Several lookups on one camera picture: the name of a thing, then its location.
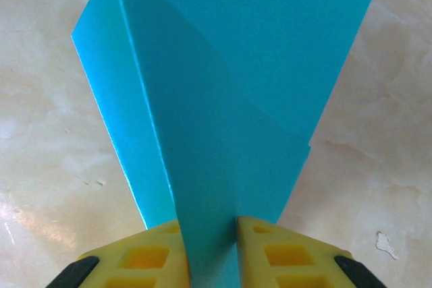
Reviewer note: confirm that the blue paper sheet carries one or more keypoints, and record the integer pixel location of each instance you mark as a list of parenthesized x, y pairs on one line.
[(219, 82)]

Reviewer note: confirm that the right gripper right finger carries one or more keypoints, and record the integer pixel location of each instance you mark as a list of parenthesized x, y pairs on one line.
[(287, 257)]

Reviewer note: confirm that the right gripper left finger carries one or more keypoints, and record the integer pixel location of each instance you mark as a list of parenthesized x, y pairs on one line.
[(145, 257)]

